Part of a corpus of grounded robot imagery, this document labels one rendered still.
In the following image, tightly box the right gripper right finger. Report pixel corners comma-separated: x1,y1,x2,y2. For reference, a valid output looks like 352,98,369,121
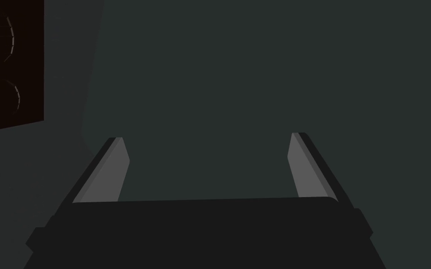
287,132,352,205

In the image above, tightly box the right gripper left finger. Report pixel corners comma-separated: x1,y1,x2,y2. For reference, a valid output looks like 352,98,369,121
63,136,130,204

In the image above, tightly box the curved grey cupboard handle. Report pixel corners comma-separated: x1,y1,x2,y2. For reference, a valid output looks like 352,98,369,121
7,80,22,116
3,15,15,64

